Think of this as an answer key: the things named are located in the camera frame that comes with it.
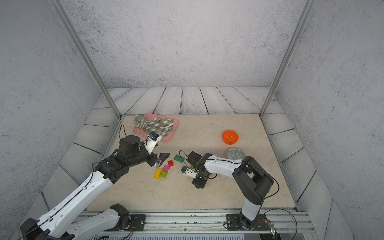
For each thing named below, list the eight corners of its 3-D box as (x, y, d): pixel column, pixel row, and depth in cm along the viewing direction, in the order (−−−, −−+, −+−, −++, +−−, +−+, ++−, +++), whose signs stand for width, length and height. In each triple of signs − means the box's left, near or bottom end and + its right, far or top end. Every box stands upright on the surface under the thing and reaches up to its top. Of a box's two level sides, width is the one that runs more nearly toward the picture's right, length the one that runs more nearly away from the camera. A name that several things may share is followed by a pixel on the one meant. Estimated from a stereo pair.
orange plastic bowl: (223, 145, 105) (224, 141, 101) (221, 134, 111) (222, 130, 108) (238, 145, 105) (239, 141, 101) (236, 134, 111) (237, 130, 108)
